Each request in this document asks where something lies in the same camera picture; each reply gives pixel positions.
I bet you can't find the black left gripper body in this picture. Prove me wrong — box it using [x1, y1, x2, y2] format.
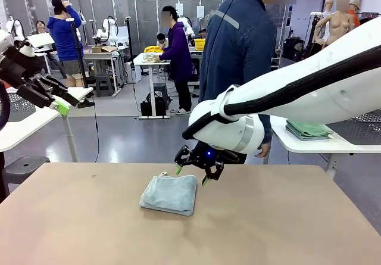
[0, 46, 42, 89]

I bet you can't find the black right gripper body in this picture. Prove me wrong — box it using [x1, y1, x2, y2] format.
[191, 142, 241, 170]

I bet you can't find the light blue terry towel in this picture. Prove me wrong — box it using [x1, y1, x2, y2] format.
[139, 172, 199, 217]

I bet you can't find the green towel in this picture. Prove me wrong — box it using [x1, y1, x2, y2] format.
[285, 119, 335, 138]

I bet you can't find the grey perforated plastic basket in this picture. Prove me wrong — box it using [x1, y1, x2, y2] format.
[5, 93, 37, 120]
[326, 110, 381, 138]

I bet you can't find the person's right denim forearm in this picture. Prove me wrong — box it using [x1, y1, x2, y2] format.
[258, 114, 273, 145]

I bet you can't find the person's right hand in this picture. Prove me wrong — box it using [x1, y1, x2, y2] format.
[255, 141, 272, 158]

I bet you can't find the large white table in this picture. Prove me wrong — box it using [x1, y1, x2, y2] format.
[269, 114, 381, 171]
[0, 86, 95, 163]

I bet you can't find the long white work table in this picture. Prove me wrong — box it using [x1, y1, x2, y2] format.
[35, 49, 62, 76]

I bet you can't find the black tripod pole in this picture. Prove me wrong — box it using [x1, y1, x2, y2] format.
[66, 17, 96, 109]

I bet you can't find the grey plastic step stool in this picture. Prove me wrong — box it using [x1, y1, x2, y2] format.
[95, 74, 115, 98]
[153, 82, 171, 111]

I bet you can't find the seated person in black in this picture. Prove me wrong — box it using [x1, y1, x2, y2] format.
[29, 20, 65, 79]

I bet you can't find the person in blue hoodie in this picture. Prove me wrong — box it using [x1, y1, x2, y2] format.
[46, 0, 90, 88]

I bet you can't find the flat cardboard box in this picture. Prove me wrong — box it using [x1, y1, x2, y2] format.
[90, 46, 118, 54]

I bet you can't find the black bag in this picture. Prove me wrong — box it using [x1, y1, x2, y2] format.
[140, 93, 167, 117]

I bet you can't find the black round stool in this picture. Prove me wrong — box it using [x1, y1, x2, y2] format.
[2, 155, 51, 199]

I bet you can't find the white standing desk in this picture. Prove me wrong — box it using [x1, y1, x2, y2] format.
[133, 52, 172, 120]

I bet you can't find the white computer case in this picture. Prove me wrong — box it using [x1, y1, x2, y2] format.
[124, 61, 142, 85]

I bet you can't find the cream cloth pile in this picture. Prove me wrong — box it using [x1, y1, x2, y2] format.
[142, 52, 163, 64]

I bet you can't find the person in purple hoodie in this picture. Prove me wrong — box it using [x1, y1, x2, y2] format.
[159, 5, 194, 117]

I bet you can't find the person in denim jacket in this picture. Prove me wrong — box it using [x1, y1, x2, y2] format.
[198, 0, 297, 164]

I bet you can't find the seated person in white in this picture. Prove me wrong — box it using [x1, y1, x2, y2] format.
[156, 32, 169, 49]

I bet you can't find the wooden shoe rack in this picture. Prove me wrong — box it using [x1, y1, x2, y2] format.
[269, 47, 283, 70]

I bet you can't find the beige mannequin with black trousers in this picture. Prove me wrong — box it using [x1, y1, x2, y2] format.
[315, 0, 355, 50]

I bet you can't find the white mannequin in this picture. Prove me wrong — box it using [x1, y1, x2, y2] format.
[309, 0, 335, 55]

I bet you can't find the mannequin in orange clothes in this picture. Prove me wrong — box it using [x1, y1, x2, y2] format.
[348, 0, 362, 28]

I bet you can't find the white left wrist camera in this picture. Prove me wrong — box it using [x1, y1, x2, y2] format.
[18, 33, 56, 58]

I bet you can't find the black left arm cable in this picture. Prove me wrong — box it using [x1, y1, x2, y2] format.
[0, 82, 11, 130]

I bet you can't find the white metal frame table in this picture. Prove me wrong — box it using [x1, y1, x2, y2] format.
[50, 48, 129, 98]

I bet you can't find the black camera stand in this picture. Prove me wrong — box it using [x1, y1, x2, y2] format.
[124, 16, 136, 84]

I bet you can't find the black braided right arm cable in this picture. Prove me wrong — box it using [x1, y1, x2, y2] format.
[182, 44, 381, 141]

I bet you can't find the thin black headset cable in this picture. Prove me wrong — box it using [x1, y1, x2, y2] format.
[216, 0, 248, 49]

